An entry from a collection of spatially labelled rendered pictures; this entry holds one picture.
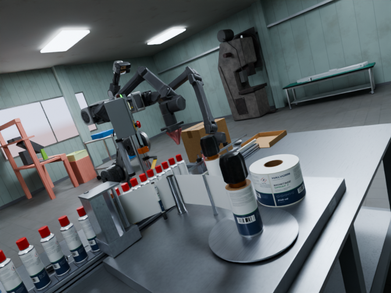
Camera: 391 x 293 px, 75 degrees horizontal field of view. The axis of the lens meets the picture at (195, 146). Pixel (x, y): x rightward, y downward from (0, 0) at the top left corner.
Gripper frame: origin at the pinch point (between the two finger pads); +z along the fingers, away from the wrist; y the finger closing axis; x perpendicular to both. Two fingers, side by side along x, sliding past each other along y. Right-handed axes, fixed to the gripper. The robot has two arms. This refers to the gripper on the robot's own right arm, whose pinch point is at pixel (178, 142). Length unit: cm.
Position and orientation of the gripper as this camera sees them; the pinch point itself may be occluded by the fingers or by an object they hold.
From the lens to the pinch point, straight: 121.7
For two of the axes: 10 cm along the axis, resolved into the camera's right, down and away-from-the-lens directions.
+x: -7.0, 0.8, 7.1
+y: 6.4, -3.6, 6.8
